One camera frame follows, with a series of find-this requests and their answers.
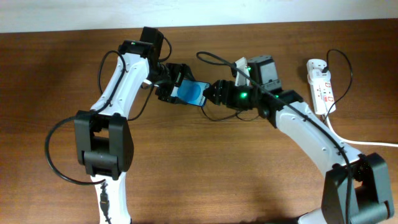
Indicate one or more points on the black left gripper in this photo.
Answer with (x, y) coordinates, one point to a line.
(164, 94)

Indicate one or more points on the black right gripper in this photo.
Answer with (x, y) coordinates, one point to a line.
(219, 93)

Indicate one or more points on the blue Galaxy smartphone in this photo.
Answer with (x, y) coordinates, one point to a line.
(191, 92)

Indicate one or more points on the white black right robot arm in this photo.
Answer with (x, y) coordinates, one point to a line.
(357, 187)

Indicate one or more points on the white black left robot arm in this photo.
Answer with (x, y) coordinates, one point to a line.
(103, 138)

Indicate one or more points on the white USB charger plug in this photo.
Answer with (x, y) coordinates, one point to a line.
(316, 75)

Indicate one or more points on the white power strip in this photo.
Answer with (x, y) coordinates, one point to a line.
(322, 93)

